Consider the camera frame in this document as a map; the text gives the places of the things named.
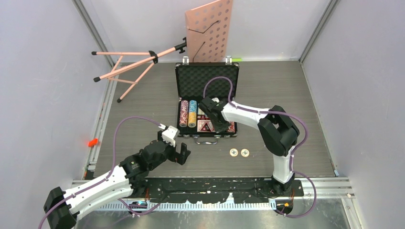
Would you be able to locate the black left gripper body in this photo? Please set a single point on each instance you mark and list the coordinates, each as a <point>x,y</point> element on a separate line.
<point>170,152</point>

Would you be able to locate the purple poker chip stack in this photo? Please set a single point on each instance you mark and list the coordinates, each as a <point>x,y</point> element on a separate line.
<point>184,107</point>

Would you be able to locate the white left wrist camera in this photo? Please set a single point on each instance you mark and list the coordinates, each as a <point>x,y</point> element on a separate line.
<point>169,134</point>

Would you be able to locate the red chip stack right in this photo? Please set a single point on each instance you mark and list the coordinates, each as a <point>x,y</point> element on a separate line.
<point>231,128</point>

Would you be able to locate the triangular all in button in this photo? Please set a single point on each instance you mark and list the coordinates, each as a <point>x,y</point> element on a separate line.
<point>205,126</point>

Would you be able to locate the pink perforated music stand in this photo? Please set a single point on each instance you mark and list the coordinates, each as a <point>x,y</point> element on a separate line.
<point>207,29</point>

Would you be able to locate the light blue chip stack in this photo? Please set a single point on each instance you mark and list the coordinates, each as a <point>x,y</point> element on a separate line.
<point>193,106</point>

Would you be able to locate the yellow chip stack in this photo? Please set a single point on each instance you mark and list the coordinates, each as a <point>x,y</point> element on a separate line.
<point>192,119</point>

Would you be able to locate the dark red chip stack left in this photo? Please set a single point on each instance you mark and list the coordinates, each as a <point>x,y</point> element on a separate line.
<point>183,119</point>

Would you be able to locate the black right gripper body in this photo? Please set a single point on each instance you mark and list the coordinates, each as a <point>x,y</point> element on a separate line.
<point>220,126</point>

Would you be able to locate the red backed card deck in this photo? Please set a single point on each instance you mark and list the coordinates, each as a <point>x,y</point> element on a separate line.
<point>213,130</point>

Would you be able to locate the orange clip on rail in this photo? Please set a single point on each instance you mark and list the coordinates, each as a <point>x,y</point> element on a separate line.
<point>92,142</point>

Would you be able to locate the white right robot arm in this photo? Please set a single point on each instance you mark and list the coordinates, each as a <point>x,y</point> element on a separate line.
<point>278,131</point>

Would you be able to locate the blue Texas Hold'em card deck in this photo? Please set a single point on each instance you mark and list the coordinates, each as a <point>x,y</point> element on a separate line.
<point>200,112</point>

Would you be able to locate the black aluminium poker case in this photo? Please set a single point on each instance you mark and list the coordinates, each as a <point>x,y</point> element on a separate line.
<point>197,80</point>

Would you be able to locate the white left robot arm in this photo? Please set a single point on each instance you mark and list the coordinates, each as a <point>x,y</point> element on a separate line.
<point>63,208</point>

